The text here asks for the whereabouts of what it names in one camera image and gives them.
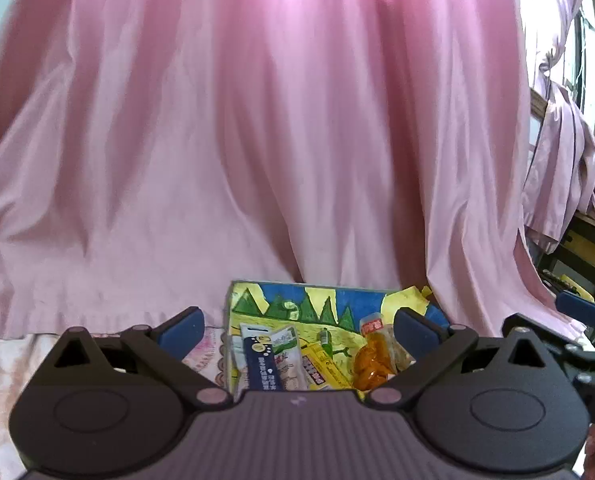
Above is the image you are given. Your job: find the orange candy bag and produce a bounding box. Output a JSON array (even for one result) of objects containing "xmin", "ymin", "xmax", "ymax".
[{"xmin": 353, "ymin": 313, "xmax": 416, "ymax": 392}]

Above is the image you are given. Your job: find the dark blue snack bar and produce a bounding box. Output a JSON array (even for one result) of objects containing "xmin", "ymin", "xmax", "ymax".
[{"xmin": 240, "ymin": 324, "xmax": 283, "ymax": 391}]

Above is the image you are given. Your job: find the yellow snack packet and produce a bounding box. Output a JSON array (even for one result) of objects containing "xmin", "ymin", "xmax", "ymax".
[{"xmin": 301, "ymin": 342, "xmax": 352, "ymax": 391}]

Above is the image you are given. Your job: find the dark wooden shelf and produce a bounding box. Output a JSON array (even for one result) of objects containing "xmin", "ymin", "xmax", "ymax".
[{"xmin": 537, "ymin": 212, "xmax": 595, "ymax": 300}]

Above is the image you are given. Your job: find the grey tray with colourful liner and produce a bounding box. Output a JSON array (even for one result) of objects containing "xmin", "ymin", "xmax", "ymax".
[{"xmin": 222, "ymin": 282, "xmax": 448, "ymax": 396}]

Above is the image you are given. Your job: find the small tied pink curtain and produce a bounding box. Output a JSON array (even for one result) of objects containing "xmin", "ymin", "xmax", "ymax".
[{"xmin": 520, "ymin": 0, "xmax": 595, "ymax": 254}]

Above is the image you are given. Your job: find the large pink curtain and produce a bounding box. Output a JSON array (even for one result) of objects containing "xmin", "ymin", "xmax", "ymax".
[{"xmin": 0, "ymin": 0, "xmax": 581, "ymax": 338}]

